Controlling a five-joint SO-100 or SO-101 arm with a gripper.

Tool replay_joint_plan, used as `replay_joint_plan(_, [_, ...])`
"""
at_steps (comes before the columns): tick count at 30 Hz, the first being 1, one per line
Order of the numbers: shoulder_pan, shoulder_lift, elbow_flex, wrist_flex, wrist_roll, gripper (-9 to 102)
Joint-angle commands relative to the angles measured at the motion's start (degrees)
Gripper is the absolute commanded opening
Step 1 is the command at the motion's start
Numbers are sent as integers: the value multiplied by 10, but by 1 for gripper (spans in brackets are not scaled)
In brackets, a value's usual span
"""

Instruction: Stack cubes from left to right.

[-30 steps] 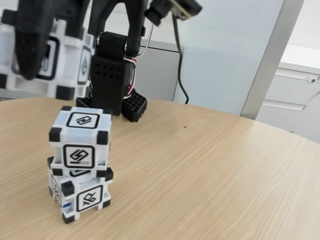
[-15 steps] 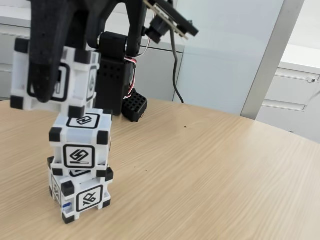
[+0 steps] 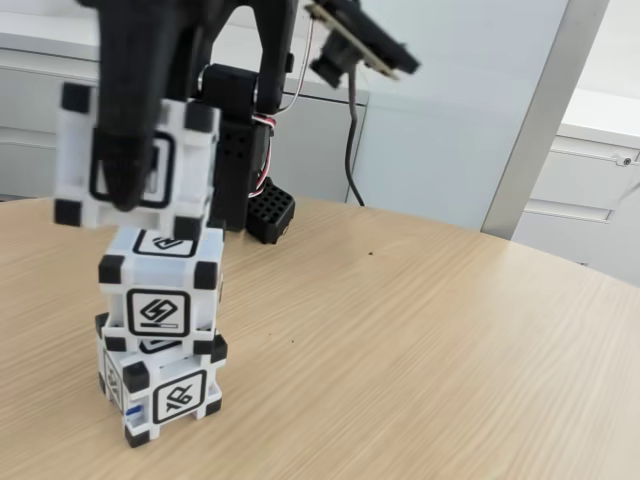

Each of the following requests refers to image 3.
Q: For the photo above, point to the white cube stacked-squares symbol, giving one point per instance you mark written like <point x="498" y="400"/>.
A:
<point x="190" y="165"/>

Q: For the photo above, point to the white cube lightning symbol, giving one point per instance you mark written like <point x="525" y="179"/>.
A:
<point x="160" y="280"/>

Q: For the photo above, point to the white wide cabinet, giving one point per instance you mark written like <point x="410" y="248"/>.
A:
<point x="25" y="100"/>

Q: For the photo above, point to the white cube crossed-lines symbol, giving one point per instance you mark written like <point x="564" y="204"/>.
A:
<point x="175" y="400"/>

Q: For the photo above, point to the white low cabinet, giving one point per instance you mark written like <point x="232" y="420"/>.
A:
<point x="575" y="200"/>

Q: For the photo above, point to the silver cabinet lock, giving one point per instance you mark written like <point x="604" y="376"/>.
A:
<point x="625" y="161"/>

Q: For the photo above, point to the gripper camera module with bracket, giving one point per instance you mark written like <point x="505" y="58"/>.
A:
<point x="360" y="45"/>

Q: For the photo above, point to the grey metal post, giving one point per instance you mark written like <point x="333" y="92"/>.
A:
<point x="545" y="115"/>

